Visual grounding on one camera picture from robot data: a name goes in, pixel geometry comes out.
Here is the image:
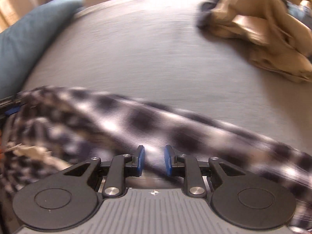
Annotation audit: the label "blue pillow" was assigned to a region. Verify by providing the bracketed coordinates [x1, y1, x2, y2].
[1, 0, 85, 99]

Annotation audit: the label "dark plaid shirt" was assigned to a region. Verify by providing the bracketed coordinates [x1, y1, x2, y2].
[1, 86, 311, 232]

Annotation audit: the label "blue denim jeans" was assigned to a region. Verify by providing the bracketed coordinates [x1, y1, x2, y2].
[287, 0, 312, 29]

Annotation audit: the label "beige trousers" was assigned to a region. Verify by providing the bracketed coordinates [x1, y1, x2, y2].
[209, 0, 311, 82]

